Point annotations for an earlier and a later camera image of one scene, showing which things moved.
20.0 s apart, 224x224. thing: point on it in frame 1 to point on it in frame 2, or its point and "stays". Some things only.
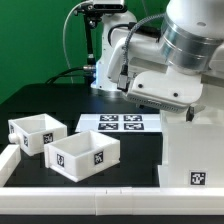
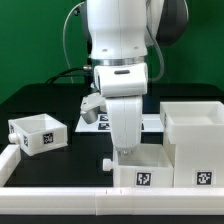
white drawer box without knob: (80, 155) to (37, 134)
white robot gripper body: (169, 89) to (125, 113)
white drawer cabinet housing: (192, 152) stays
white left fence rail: (10, 159) stays
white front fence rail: (110, 201) stays
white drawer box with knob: (31, 133) to (150, 165)
